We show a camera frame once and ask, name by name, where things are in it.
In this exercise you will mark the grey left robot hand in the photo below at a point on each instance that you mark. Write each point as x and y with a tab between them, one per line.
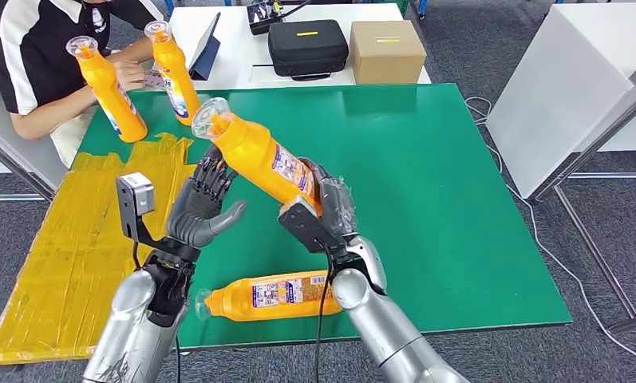
196	217

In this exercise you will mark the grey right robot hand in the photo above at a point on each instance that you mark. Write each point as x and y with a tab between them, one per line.
338	209

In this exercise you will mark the orange detergent bottle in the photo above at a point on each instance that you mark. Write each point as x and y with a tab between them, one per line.
233	304
172	69
254	153
111	100

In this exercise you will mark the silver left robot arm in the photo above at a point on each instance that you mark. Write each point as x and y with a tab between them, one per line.
132	328

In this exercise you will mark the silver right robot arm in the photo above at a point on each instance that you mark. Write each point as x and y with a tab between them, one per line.
381	328

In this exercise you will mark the green table board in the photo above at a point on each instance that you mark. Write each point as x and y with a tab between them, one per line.
455	211

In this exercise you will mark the yellow taped sheet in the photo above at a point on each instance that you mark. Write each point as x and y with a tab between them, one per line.
58	264

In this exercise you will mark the tablet in blue cover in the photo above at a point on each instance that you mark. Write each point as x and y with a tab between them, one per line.
206	58

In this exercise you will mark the cardboard box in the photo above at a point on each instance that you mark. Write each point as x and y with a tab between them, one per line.
386	55

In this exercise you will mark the black zip case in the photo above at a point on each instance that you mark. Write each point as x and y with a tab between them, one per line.
307	50

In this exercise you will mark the white table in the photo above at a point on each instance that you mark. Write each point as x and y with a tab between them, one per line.
238	53
561	90

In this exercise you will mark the black screen device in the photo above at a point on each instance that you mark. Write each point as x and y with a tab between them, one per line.
262	17

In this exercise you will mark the person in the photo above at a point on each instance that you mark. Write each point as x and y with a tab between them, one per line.
37	58

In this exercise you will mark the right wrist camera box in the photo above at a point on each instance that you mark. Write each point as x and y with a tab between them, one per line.
304	227

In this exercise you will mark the grey metal frame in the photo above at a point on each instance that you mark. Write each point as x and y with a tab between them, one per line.
587	149

